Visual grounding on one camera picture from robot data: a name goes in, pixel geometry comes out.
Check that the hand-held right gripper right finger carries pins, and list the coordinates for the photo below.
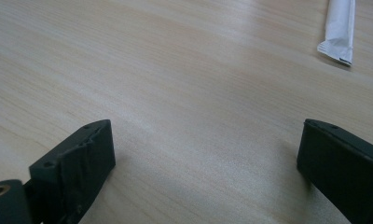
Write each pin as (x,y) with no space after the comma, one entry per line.
(343,168)

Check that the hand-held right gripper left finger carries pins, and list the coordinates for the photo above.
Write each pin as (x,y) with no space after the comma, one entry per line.
(72,168)

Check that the white plastic stick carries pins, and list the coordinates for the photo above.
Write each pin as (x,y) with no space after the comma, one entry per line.
(338,31)

